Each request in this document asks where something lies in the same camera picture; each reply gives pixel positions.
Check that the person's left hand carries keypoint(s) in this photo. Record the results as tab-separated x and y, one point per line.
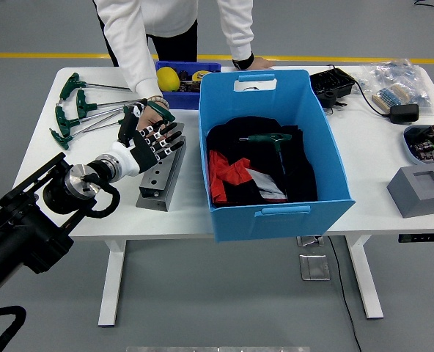
261	63

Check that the person's right hand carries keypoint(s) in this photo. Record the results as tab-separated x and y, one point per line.
151	119

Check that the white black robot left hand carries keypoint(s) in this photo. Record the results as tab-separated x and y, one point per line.
143	150

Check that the grey metal tool rack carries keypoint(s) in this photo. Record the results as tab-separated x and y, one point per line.
156	180

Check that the person's right forearm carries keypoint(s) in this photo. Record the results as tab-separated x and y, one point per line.
136	62

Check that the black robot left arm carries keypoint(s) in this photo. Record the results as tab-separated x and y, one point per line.
19	227

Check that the person's left forearm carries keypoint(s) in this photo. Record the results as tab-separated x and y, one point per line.
237	33

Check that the large light blue box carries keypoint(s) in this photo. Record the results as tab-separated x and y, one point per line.
275	223

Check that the small dark blue bin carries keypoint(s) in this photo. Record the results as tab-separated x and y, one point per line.
187	100

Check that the yellow lemon-shaped object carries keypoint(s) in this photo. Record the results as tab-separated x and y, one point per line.
168	78

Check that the dark hardware pieces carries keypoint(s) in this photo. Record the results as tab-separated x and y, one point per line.
189	87

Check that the dark round spool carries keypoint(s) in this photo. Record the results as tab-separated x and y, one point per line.
183	75

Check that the yellow tape measure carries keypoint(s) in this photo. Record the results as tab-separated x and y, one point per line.
198	76

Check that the black plastic tray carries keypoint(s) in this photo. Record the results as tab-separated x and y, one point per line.
330	82

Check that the black round cylinder part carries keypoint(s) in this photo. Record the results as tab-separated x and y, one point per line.
328	98

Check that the red cloth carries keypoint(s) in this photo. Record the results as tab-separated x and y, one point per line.
222	172

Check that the person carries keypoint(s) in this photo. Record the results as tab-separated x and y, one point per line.
165	18

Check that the black cloth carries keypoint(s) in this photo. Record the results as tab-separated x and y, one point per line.
297	172

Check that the white grey fabric piece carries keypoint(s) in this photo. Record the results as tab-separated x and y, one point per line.
268	185

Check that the beige resistor strip bundle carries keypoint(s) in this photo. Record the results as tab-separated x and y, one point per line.
389	97

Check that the clear plastic component bags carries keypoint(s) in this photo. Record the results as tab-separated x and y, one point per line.
396	73

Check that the white table leg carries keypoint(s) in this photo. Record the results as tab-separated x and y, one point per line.
110	286
367	286

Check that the black power adapter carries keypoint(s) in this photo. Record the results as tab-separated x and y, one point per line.
404	113

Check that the light blue dish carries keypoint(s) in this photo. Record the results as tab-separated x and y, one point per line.
407	144

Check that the small metal floor plate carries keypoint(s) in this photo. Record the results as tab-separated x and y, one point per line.
308	241

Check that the electronic parts pile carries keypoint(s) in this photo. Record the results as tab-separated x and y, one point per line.
427	144

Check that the square metal floor plate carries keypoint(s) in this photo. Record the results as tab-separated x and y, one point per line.
314	267

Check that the grey foam block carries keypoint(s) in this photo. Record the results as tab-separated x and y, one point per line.
415	201

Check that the black table control panel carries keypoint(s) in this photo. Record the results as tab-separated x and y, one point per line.
422	238

